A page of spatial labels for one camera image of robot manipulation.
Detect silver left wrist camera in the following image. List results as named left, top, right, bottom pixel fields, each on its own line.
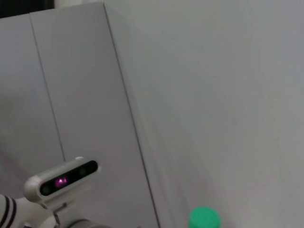
left=23, top=156, right=102, bottom=210

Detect green-capped clear test tube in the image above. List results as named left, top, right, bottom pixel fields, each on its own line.
left=188, top=206, right=222, bottom=228

